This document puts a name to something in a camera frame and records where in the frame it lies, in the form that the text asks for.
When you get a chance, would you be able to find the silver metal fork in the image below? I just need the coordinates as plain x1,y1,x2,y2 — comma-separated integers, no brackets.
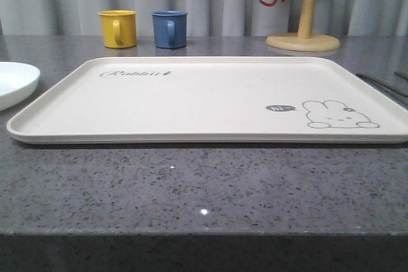
356,73,407,97

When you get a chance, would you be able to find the white round plate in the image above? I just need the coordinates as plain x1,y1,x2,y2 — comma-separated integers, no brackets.
1,62,40,110

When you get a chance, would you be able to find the silver metal chopstick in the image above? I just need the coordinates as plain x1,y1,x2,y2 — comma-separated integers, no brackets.
394,71,408,81

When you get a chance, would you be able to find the cream rabbit serving tray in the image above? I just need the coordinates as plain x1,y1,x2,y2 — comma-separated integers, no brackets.
7,57,407,144

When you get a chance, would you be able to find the blue enamel mug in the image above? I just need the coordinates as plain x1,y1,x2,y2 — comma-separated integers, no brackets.
152,11,187,48

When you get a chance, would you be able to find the yellow enamel mug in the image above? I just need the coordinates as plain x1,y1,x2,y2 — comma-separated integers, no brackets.
98,10,137,48

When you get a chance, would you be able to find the wooden mug tree stand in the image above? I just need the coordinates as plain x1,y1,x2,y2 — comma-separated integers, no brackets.
266,0,340,52

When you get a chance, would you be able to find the grey pleated curtain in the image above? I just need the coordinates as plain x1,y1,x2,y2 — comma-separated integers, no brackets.
1,0,407,37

